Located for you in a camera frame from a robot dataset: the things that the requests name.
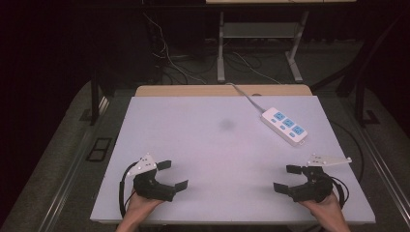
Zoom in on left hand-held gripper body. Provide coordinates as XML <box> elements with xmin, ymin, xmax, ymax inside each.
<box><xmin>127</xmin><ymin>153</ymin><xmax>178</xmax><ymax>203</ymax></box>

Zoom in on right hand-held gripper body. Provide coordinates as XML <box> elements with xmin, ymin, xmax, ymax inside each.
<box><xmin>287</xmin><ymin>154</ymin><xmax>353</xmax><ymax>204</ymax></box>

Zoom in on person's left hand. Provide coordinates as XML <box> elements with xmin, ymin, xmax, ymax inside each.
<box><xmin>123</xmin><ymin>188</ymin><xmax>164</xmax><ymax>224</ymax></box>

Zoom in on person's right hand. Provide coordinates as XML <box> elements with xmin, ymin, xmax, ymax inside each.
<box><xmin>299</xmin><ymin>192</ymin><xmax>346</xmax><ymax>224</ymax></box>

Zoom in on white power strip blue sockets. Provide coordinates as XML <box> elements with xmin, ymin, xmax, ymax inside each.
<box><xmin>260</xmin><ymin>106</ymin><xmax>309</xmax><ymax>148</ymax></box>

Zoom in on black floor socket panel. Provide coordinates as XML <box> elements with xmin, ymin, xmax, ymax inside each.
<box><xmin>85</xmin><ymin>137</ymin><xmax>113</xmax><ymax>162</ymax></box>

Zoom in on black metal stand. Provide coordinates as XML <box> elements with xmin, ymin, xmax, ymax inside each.
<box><xmin>353</xmin><ymin>75</ymin><xmax>382</xmax><ymax>128</ymax></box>

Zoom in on grey metal stand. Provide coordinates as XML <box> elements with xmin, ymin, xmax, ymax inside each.
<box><xmin>216</xmin><ymin>11</ymin><xmax>309</xmax><ymax>84</ymax></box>

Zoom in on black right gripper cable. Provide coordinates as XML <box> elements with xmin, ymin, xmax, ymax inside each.
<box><xmin>329</xmin><ymin>175</ymin><xmax>351</xmax><ymax>209</ymax></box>

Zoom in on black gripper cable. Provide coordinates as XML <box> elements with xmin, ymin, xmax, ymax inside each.
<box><xmin>118</xmin><ymin>161</ymin><xmax>140</xmax><ymax>218</ymax></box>
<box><xmin>329</xmin><ymin>175</ymin><xmax>351</xmax><ymax>209</ymax></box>

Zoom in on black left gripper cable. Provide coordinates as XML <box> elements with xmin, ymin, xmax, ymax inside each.
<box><xmin>118</xmin><ymin>161</ymin><xmax>140</xmax><ymax>218</ymax></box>

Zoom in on black floor cable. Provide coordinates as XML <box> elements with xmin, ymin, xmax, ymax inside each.
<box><xmin>331</xmin><ymin>120</ymin><xmax>366</xmax><ymax>183</ymax></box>

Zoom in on aluminium floor rail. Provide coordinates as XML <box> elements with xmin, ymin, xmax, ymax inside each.
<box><xmin>350</xmin><ymin>120</ymin><xmax>410</xmax><ymax>228</ymax></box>
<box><xmin>38</xmin><ymin>96</ymin><xmax>111</xmax><ymax>232</ymax></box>

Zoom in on white power strip cable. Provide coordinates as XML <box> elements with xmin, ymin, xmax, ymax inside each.
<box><xmin>225</xmin><ymin>82</ymin><xmax>267</xmax><ymax>115</ymax></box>

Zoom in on white floor cable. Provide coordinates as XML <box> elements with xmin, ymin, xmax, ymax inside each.
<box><xmin>231</xmin><ymin>51</ymin><xmax>282</xmax><ymax>86</ymax></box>
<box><xmin>142</xmin><ymin>12</ymin><xmax>208</xmax><ymax>86</ymax></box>

